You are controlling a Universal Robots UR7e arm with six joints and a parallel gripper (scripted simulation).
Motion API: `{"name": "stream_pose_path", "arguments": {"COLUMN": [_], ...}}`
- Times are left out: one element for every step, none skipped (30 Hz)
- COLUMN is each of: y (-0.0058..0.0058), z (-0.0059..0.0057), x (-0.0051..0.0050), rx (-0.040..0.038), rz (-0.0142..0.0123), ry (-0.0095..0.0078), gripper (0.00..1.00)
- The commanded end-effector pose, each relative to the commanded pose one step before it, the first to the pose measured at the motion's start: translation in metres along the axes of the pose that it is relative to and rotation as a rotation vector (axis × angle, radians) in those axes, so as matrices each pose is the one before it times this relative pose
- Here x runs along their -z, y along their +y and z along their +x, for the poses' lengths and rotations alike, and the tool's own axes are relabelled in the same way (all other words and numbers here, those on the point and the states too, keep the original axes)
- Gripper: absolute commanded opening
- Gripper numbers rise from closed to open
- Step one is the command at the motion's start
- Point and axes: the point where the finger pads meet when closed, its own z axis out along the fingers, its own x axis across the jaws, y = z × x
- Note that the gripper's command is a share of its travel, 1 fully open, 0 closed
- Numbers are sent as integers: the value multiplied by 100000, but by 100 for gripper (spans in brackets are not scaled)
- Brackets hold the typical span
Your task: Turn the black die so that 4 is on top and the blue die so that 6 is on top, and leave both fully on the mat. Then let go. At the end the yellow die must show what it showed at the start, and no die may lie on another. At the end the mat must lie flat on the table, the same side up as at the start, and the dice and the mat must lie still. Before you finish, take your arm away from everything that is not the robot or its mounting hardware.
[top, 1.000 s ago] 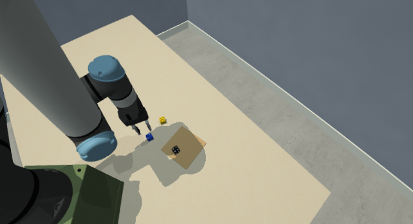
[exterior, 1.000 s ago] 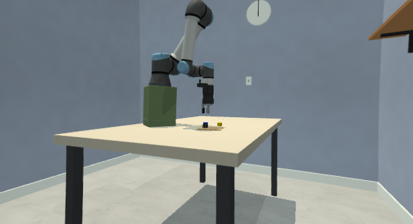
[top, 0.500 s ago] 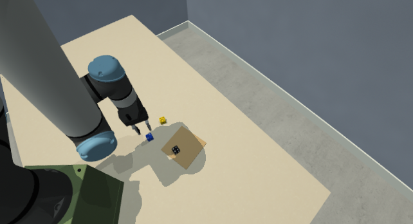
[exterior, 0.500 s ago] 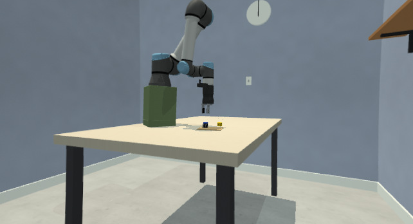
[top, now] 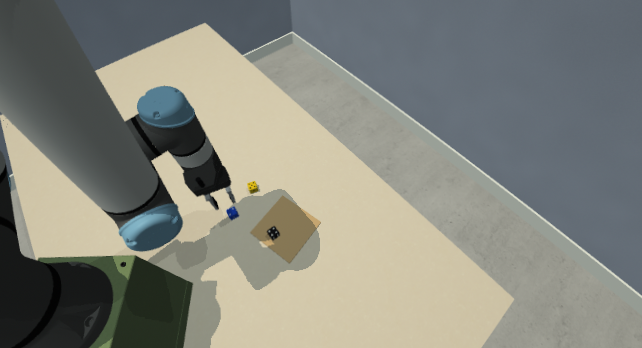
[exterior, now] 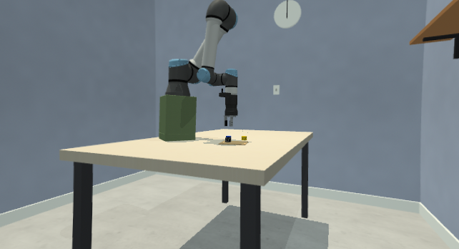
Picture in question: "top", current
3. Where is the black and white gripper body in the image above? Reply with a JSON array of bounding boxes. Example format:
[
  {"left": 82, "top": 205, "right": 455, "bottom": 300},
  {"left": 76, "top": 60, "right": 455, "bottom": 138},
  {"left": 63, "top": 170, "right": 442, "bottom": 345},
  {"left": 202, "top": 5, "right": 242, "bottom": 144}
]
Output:
[{"left": 171, "top": 135, "right": 231, "bottom": 197}]

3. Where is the black die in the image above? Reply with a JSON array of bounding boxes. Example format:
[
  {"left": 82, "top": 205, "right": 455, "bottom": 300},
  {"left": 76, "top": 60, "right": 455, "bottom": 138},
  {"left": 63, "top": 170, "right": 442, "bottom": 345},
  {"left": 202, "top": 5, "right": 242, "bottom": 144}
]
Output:
[{"left": 267, "top": 226, "right": 280, "bottom": 240}]

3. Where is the yellow die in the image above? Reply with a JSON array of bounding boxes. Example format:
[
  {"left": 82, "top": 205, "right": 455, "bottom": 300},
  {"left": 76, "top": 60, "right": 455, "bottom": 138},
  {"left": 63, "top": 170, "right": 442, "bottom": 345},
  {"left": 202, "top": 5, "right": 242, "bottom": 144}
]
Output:
[{"left": 247, "top": 181, "right": 259, "bottom": 194}]

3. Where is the blue die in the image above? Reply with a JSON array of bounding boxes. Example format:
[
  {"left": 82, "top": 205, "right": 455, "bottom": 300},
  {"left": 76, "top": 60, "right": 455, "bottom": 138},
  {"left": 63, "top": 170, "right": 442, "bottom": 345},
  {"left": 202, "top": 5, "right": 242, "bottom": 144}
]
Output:
[{"left": 226, "top": 207, "right": 239, "bottom": 220}]

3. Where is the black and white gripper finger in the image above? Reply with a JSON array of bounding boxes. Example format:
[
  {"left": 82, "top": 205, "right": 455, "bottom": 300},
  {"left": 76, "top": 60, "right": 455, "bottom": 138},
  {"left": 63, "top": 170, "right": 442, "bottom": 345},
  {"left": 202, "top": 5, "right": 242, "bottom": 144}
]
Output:
[
  {"left": 204, "top": 194, "right": 219, "bottom": 210},
  {"left": 225, "top": 186, "right": 236, "bottom": 204}
]

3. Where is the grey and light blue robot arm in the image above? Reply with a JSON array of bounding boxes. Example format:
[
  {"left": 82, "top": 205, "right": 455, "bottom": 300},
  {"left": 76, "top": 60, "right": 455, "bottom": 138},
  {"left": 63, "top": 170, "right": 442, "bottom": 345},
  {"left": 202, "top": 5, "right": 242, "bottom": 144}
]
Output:
[{"left": 0, "top": 0, "right": 206, "bottom": 348}]

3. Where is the tan square mat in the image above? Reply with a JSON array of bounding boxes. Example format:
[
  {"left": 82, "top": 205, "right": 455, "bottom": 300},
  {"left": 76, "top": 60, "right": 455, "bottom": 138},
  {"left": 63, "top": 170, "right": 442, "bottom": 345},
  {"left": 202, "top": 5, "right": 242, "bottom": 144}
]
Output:
[{"left": 250, "top": 195, "right": 321, "bottom": 263}]

